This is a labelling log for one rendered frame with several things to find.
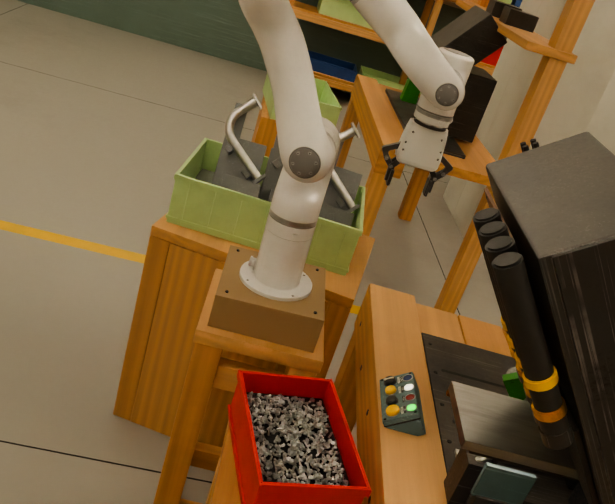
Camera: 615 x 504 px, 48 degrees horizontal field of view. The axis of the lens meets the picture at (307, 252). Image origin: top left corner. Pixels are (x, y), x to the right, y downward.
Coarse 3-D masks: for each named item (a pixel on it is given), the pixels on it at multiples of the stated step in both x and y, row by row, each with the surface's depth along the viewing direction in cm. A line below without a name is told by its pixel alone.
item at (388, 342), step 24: (384, 288) 203; (360, 312) 204; (384, 312) 190; (408, 312) 194; (360, 336) 194; (384, 336) 179; (408, 336) 182; (360, 360) 185; (384, 360) 169; (408, 360) 172; (360, 384) 176; (360, 408) 169; (432, 408) 157; (360, 432) 162; (384, 432) 145; (432, 432) 150; (360, 456) 155; (384, 456) 138; (408, 456) 140; (432, 456) 143; (384, 480) 133; (408, 480) 134; (432, 480) 136
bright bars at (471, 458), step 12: (456, 456) 134; (468, 456) 128; (480, 456) 128; (456, 468) 132; (468, 468) 127; (480, 468) 127; (444, 480) 136; (456, 480) 130; (468, 480) 128; (456, 492) 130; (468, 492) 130
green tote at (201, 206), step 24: (216, 144) 254; (192, 168) 240; (264, 168) 256; (192, 192) 220; (216, 192) 219; (360, 192) 257; (168, 216) 224; (192, 216) 223; (216, 216) 223; (240, 216) 222; (264, 216) 221; (360, 216) 230; (240, 240) 225; (312, 240) 223; (336, 240) 222; (312, 264) 226; (336, 264) 226
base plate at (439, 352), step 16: (432, 336) 186; (432, 352) 179; (448, 352) 181; (464, 352) 183; (480, 352) 186; (432, 368) 172; (448, 368) 174; (464, 368) 176; (480, 368) 179; (496, 368) 181; (432, 384) 166; (448, 384) 168; (480, 384) 172; (496, 384) 174; (448, 400) 162; (448, 416) 156; (448, 432) 151; (448, 448) 146; (448, 464) 142; (544, 480) 146; (560, 480) 148; (528, 496) 140; (544, 496) 142; (560, 496) 143
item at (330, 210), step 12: (336, 168) 244; (348, 180) 244; (360, 180) 244; (336, 192) 244; (348, 192) 244; (324, 204) 239; (336, 204) 244; (324, 216) 239; (336, 216) 239; (348, 216) 239
